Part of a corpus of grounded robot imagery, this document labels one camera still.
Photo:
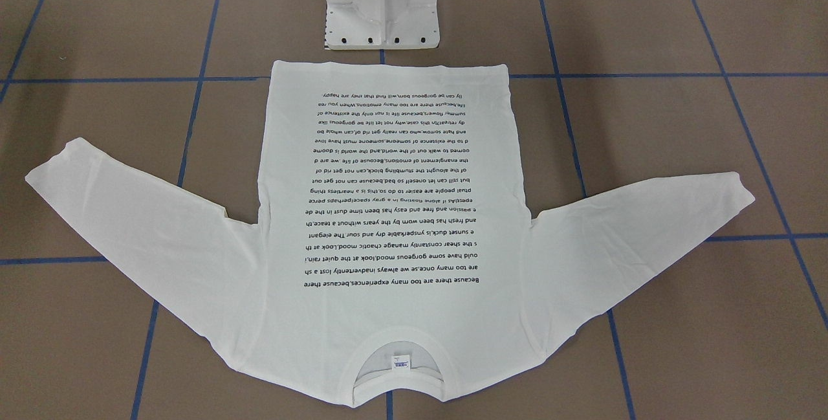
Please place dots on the white printed long-sleeve shirt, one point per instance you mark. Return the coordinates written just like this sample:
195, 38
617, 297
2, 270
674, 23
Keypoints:
393, 247

